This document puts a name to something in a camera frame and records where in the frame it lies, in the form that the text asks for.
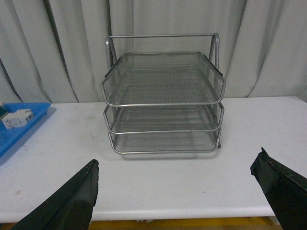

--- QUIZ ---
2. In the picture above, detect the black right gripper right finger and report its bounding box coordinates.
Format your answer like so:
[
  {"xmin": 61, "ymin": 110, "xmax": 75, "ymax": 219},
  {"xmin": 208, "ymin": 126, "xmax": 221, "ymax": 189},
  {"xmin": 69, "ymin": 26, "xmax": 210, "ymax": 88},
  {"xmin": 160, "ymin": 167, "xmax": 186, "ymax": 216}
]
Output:
[{"xmin": 250, "ymin": 148, "xmax": 307, "ymax": 230}]

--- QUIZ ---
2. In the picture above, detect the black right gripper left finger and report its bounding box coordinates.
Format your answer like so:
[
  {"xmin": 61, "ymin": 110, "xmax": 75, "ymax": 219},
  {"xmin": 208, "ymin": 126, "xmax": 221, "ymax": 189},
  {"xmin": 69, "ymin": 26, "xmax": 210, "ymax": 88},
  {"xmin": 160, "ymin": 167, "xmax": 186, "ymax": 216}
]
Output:
[{"xmin": 12, "ymin": 159, "xmax": 99, "ymax": 230}]

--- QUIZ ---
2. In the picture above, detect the silver mesh three-tier rack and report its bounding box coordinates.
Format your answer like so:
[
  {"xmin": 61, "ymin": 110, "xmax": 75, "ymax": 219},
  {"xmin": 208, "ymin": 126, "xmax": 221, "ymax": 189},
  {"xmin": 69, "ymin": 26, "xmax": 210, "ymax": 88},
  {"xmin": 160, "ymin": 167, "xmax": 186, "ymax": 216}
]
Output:
[{"xmin": 101, "ymin": 33, "xmax": 226, "ymax": 155}]

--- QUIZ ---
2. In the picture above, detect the blue plastic tray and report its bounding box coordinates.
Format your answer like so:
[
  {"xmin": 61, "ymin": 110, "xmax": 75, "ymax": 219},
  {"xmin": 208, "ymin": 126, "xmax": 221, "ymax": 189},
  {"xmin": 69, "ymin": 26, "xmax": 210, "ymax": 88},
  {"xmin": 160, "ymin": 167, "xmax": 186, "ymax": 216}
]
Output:
[{"xmin": 0, "ymin": 103, "xmax": 51, "ymax": 157}]

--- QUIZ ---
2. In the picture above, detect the white circuit breaker block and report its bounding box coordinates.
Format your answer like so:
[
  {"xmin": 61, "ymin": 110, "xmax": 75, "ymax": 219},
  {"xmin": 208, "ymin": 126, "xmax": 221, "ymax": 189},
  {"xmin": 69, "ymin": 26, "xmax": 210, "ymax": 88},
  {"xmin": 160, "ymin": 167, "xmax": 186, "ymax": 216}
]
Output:
[{"xmin": 2, "ymin": 109, "xmax": 34, "ymax": 129}]

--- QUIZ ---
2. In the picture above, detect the white curtain backdrop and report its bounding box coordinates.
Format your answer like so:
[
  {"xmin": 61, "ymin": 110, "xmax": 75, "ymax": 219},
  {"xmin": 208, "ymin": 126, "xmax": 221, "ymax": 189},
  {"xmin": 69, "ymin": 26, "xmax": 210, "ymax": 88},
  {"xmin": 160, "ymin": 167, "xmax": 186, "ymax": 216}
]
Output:
[{"xmin": 0, "ymin": 0, "xmax": 307, "ymax": 103}]

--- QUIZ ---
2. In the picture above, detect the green knife switch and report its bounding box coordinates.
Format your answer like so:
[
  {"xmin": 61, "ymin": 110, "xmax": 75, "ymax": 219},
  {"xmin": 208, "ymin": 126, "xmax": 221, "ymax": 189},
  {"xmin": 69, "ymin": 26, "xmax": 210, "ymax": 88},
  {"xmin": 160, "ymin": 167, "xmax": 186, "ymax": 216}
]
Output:
[{"xmin": 0, "ymin": 102, "xmax": 8, "ymax": 121}]

